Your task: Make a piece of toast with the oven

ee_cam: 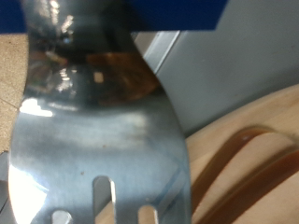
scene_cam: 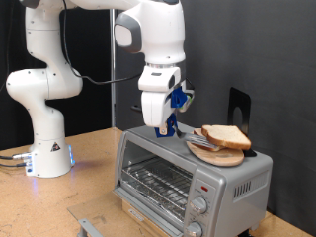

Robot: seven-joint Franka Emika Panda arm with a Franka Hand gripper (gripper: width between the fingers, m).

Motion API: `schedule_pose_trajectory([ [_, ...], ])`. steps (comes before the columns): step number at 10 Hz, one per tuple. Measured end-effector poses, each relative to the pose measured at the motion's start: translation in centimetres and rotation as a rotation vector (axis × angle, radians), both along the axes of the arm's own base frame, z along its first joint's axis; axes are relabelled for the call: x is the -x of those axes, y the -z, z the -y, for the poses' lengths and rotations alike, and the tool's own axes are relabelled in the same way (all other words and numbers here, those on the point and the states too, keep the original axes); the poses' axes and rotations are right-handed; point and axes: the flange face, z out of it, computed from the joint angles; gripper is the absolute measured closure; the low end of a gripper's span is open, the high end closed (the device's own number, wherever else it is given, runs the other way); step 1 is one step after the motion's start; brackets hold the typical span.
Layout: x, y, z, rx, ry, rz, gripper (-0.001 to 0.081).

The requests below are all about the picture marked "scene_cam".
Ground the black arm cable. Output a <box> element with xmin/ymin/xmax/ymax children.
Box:
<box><xmin>62</xmin><ymin>0</ymin><xmax>196</xmax><ymax>92</ymax></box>

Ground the black metal bookend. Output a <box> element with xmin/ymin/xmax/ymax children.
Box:
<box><xmin>226</xmin><ymin>87</ymin><xmax>258</xmax><ymax>158</ymax></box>

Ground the wooden cutting board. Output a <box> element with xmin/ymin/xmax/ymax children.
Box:
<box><xmin>186</xmin><ymin>132</ymin><xmax>245</xmax><ymax>168</ymax></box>

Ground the wire oven rack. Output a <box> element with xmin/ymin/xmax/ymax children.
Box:
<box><xmin>121</xmin><ymin>157</ymin><xmax>194</xmax><ymax>211</ymax></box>

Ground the glass oven door with handle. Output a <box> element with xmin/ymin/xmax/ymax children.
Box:
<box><xmin>67</xmin><ymin>187</ymin><xmax>186</xmax><ymax>237</ymax></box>

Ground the black base cable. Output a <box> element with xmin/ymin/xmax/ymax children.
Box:
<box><xmin>0</xmin><ymin>151</ymin><xmax>33</xmax><ymax>162</ymax></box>
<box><xmin>0</xmin><ymin>161</ymin><xmax>30</xmax><ymax>169</ymax></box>

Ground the wooden box under oven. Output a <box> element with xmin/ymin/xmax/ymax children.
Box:
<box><xmin>121</xmin><ymin>199</ymin><xmax>174</xmax><ymax>237</ymax></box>

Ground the silver toaster oven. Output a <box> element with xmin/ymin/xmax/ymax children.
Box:
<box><xmin>113</xmin><ymin>118</ymin><xmax>274</xmax><ymax>237</ymax></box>

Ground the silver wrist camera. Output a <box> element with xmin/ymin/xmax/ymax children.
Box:
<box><xmin>179</xmin><ymin>88</ymin><xmax>196</xmax><ymax>114</ymax></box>

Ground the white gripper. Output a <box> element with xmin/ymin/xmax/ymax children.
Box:
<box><xmin>141</xmin><ymin>90</ymin><xmax>176</xmax><ymax>135</ymax></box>

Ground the metal spatula with blue block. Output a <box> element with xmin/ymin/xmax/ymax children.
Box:
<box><xmin>130</xmin><ymin>104</ymin><xmax>219</xmax><ymax>150</ymax></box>

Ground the vertical metal pole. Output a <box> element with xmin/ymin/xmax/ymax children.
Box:
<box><xmin>110</xmin><ymin>9</ymin><xmax>118</xmax><ymax>128</ymax></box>

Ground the silver oven knob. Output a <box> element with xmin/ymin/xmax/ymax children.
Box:
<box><xmin>190</xmin><ymin>197</ymin><xmax>208</xmax><ymax>215</ymax></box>
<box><xmin>185</xmin><ymin>221</ymin><xmax>203</xmax><ymax>237</ymax></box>

